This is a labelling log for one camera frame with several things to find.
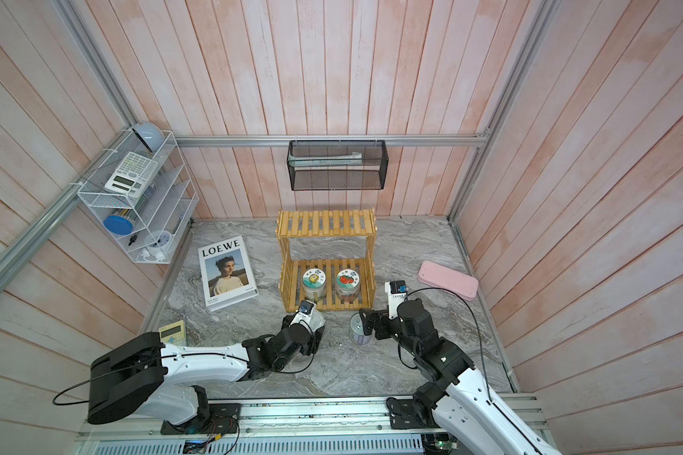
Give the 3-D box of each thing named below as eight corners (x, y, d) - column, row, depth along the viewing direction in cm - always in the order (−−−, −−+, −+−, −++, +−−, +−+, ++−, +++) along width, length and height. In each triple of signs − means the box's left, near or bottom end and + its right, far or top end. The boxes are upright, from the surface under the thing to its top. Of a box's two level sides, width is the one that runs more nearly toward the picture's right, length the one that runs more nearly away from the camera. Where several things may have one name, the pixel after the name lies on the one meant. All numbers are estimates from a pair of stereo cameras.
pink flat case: (413, 278, 104) (415, 274, 102) (420, 262, 109) (421, 258, 106) (473, 302, 98) (476, 298, 96) (477, 284, 102) (480, 280, 100)
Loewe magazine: (210, 313, 95) (205, 306, 92) (202, 256, 111) (197, 249, 107) (259, 296, 99) (256, 289, 96) (244, 243, 115) (241, 236, 111)
